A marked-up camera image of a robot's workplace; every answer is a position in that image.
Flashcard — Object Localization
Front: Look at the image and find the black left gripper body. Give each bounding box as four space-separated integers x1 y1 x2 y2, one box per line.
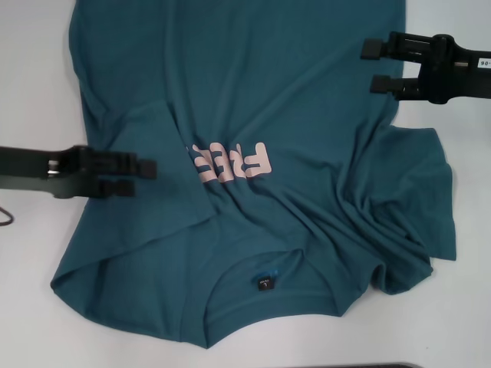
0 144 101 200

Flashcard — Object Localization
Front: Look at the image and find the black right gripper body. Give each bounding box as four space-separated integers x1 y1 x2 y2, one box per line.
420 34 491 104

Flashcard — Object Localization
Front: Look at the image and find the teal t-shirt with pink print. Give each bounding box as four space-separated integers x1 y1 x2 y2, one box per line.
49 0 460 341

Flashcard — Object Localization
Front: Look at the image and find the dark flat panel edge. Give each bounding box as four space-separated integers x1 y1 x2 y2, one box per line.
341 362 417 368

